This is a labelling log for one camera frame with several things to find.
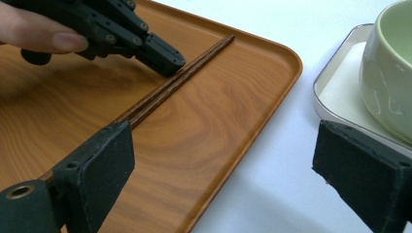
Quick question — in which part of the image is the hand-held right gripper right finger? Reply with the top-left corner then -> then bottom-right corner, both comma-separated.
312,119 -> 412,233

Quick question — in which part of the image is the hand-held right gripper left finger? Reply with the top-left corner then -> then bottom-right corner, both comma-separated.
52,119 -> 136,233

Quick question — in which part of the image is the dark brown wooden chopstick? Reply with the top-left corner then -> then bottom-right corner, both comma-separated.
38,34 -> 235,183
42,35 -> 236,183

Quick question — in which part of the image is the orange wood-grain tray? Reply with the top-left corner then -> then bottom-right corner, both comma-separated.
0,0 -> 304,233

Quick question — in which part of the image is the white rectangular tray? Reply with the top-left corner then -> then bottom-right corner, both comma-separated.
312,22 -> 412,159

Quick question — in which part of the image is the light green ceramic bowl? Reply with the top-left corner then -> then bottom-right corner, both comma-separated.
359,0 -> 412,146

